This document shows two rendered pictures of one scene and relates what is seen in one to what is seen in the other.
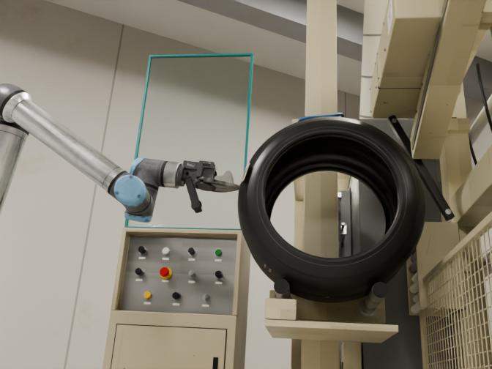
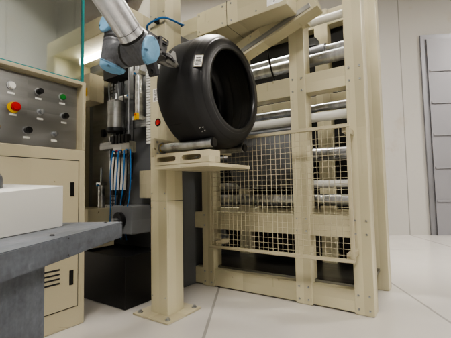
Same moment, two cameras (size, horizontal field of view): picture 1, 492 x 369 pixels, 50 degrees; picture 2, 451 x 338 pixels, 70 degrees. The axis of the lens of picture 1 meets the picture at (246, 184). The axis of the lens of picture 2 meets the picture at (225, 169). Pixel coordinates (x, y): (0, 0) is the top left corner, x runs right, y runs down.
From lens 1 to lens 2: 144 cm
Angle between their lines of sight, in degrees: 64
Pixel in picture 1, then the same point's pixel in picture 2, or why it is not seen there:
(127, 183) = (152, 43)
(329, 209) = not seen: hidden behind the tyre
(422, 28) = (284, 14)
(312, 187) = not seen: hidden behind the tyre
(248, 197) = (203, 80)
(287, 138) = (218, 45)
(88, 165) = (121, 9)
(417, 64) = (257, 25)
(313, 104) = (169, 9)
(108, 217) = not seen: outside the picture
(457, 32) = (294, 25)
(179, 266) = (26, 103)
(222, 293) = (67, 132)
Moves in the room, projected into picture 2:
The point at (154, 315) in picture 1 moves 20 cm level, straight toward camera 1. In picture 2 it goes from (12, 147) to (47, 144)
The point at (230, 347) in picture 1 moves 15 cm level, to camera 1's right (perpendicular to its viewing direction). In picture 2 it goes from (82, 174) to (104, 175)
